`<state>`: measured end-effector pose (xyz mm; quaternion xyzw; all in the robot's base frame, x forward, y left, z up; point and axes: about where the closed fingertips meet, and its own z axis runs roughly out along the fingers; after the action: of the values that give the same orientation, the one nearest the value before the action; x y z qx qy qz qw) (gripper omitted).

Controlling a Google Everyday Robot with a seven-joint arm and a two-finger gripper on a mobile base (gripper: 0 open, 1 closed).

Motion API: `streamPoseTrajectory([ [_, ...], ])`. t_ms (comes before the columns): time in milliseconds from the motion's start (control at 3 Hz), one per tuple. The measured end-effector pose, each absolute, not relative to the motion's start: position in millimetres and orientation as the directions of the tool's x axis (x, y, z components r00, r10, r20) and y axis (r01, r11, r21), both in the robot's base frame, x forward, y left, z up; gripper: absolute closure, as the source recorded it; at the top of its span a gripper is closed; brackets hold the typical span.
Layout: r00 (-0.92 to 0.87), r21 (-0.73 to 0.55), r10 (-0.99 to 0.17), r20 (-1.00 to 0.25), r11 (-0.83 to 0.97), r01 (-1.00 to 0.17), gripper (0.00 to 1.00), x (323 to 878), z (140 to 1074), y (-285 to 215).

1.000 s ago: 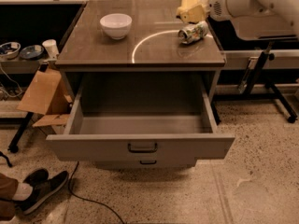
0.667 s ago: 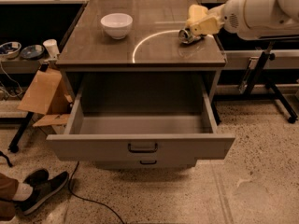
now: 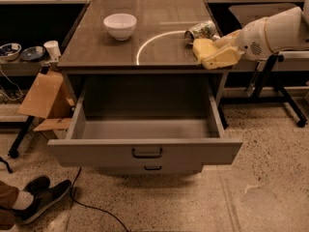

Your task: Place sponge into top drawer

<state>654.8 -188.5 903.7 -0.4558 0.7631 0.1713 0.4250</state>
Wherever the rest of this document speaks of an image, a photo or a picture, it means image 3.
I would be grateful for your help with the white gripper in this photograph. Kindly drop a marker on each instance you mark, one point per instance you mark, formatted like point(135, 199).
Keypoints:
point(252, 40)

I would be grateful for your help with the yellow sponge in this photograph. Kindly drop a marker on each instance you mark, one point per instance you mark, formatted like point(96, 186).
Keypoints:
point(203, 48)

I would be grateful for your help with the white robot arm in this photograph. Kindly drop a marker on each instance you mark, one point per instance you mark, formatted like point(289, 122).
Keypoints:
point(287, 30)

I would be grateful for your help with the grey drawer cabinet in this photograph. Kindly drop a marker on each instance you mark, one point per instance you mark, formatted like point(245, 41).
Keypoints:
point(156, 48)

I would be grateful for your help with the open grey top drawer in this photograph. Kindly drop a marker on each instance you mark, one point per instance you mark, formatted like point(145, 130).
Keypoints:
point(122, 121)

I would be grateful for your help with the lower grey drawer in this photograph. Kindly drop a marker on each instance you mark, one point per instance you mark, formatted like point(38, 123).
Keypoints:
point(138, 170)

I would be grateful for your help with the crushed printed drink can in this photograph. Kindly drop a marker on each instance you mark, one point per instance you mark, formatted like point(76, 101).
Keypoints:
point(202, 30)

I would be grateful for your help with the white ceramic bowl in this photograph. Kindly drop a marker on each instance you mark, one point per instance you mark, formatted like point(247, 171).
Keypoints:
point(120, 26)

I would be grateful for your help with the white paper cup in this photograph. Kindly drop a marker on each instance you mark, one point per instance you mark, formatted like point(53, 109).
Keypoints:
point(53, 50)

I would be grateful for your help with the brown cardboard box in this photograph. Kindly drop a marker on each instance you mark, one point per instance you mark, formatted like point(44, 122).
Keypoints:
point(49, 99)

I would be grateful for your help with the dark blue plate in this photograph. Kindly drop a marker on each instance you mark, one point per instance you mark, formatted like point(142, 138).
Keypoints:
point(33, 54)

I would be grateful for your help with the blue patterned bowl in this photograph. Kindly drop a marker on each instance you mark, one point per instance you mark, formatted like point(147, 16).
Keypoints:
point(10, 51)

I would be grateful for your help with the left side shelf table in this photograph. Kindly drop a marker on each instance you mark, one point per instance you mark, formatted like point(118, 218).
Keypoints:
point(20, 76)

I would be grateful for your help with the black sneaker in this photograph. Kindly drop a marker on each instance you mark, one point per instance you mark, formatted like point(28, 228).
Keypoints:
point(43, 201)
point(38, 184)

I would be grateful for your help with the person's leg brown trousers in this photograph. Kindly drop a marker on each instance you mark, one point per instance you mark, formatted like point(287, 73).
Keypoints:
point(12, 198)

